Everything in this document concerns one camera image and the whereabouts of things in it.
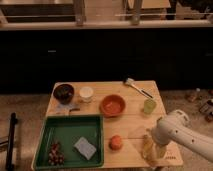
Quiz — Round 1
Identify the orange fruit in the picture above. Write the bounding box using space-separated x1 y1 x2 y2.
109 135 123 150

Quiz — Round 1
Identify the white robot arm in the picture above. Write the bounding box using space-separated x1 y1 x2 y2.
151 109 213 163

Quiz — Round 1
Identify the white cup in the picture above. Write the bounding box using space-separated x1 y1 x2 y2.
79 86 94 102

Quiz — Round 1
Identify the red bowl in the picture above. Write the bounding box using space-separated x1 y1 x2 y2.
99 94 126 117

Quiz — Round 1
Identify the green tray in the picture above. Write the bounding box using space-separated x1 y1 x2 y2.
33 115 104 171

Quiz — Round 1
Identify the dark brown bowl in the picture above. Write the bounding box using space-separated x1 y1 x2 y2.
53 84 74 104

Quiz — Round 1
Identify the bunch of red grapes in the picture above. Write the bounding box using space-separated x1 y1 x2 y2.
48 142 64 166

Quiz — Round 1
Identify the yellow banana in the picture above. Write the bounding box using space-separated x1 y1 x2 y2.
142 135 156 164

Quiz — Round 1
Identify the wooden folding table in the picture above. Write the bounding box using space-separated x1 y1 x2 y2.
31 80 184 171

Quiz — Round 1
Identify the black stand left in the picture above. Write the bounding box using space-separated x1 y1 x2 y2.
5 113 18 171

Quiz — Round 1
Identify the grey sponge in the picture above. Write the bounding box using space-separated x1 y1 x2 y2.
74 137 97 160

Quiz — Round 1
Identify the green cup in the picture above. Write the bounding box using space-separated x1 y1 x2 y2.
143 99 156 114

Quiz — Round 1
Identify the grey cloth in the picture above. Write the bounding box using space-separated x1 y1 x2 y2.
55 103 80 114

